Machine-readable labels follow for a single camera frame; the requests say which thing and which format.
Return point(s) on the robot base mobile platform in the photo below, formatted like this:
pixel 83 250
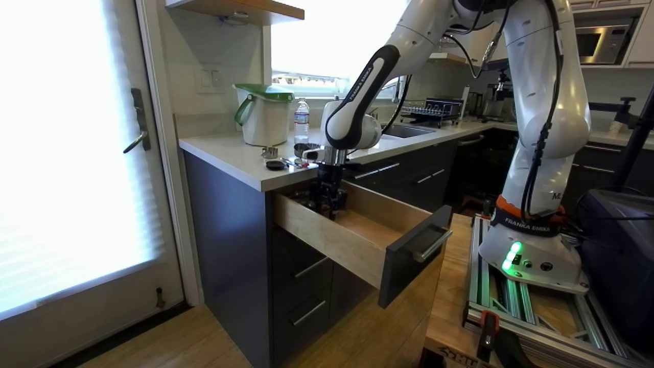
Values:
pixel 563 322

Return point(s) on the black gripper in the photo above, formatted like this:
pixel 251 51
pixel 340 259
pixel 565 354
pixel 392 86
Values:
pixel 326 188

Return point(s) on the dark blue box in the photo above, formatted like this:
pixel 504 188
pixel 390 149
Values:
pixel 619 255

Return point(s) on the black round lid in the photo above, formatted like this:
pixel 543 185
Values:
pixel 274 164

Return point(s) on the open wooden drawer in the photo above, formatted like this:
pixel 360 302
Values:
pixel 381 241

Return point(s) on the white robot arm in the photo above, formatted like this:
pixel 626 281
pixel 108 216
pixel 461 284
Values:
pixel 547 90

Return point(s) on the dark kitchen cabinet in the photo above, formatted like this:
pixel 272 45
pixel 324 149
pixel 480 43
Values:
pixel 279 299

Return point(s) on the clear plastic water bottle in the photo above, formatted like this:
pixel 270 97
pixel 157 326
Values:
pixel 301 121

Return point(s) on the white bin with green lid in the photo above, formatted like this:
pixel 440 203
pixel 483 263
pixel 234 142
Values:
pixel 262 114

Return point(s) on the black door handle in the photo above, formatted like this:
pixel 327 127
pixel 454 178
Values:
pixel 142 125

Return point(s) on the white entry door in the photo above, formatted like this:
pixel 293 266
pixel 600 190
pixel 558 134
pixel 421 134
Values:
pixel 86 246

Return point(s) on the stainless microwave oven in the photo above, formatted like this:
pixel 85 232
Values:
pixel 604 37

